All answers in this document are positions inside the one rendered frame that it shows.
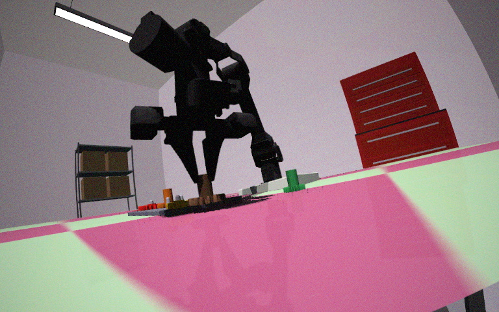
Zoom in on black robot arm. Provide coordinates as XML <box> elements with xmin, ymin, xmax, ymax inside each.
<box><xmin>129</xmin><ymin>11</ymin><xmax>284</xmax><ymax>183</ymax></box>

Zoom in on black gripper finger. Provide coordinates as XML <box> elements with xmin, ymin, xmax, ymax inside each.
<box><xmin>164</xmin><ymin>127</ymin><xmax>199</xmax><ymax>184</ymax></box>
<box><xmin>202</xmin><ymin>128</ymin><xmax>233</xmax><ymax>181</ymax></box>

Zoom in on yellow gear with black stripe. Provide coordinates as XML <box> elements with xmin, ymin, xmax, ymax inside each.
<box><xmin>166</xmin><ymin>200</ymin><xmax>189</xmax><ymax>209</ymax></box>

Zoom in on orange gear with hub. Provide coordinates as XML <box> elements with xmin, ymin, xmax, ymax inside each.
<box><xmin>157</xmin><ymin>188</ymin><xmax>173</xmax><ymax>209</ymax></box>

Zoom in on brown gear with tall hub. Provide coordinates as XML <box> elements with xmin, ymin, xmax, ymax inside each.
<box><xmin>187</xmin><ymin>174</ymin><xmax>226</xmax><ymax>206</ymax></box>

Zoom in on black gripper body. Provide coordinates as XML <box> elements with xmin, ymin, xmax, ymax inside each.
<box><xmin>130</xmin><ymin>73</ymin><xmax>258</xmax><ymax>140</ymax></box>

